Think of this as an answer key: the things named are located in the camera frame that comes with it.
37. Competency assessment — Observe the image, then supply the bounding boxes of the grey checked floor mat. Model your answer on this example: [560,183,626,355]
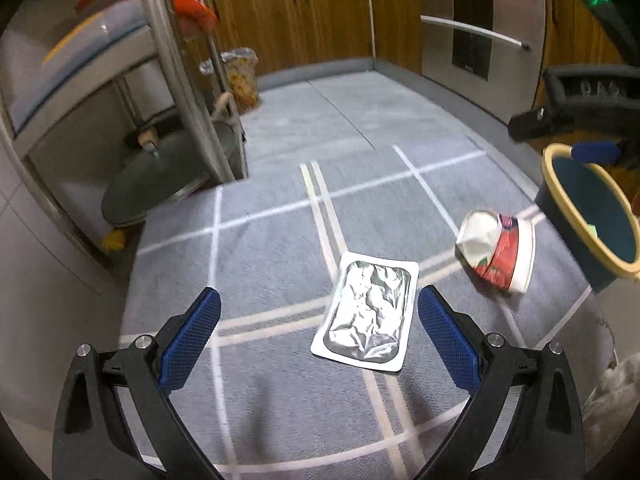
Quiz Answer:
[114,144,616,480]

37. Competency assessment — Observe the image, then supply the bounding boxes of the grey blue tray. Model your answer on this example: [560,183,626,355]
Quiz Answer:
[9,0,148,133]

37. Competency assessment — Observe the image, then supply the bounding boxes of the yellow corn cob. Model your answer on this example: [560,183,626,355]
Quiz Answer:
[41,11,104,65]

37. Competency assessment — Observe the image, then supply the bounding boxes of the stainless built-in oven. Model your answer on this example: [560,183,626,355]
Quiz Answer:
[420,0,546,124]

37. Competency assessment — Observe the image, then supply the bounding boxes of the small yellow object under shelf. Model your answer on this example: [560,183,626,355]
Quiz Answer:
[101,229,128,252]

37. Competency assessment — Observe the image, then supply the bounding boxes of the grey pot lid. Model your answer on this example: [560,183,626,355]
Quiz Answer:
[101,116,220,228]

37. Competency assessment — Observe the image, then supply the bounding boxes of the orange plastic bag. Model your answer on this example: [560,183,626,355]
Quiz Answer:
[171,0,219,37]

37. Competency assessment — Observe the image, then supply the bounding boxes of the wooden base cabinets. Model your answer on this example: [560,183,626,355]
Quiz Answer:
[188,0,640,201]

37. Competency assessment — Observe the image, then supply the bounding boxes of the stainless steel shelf rack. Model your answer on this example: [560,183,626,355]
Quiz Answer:
[1,0,247,266]

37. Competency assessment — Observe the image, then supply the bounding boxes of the blue bin with yellow rim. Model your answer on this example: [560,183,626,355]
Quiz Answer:
[535,143,639,292]

